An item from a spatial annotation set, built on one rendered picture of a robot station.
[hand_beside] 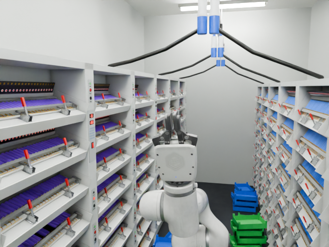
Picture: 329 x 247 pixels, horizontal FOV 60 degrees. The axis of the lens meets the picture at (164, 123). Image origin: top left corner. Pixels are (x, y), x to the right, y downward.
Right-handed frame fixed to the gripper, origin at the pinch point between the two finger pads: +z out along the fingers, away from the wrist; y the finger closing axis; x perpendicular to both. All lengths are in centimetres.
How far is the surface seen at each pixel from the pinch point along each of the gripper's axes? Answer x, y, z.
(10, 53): 25, 57, 17
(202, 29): 118, -2, 14
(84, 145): 64, 61, -36
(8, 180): 12, 63, -24
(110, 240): 86, 70, -120
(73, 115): 56, 58, -16
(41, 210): 26, 65, -48
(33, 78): 60, 77, 3
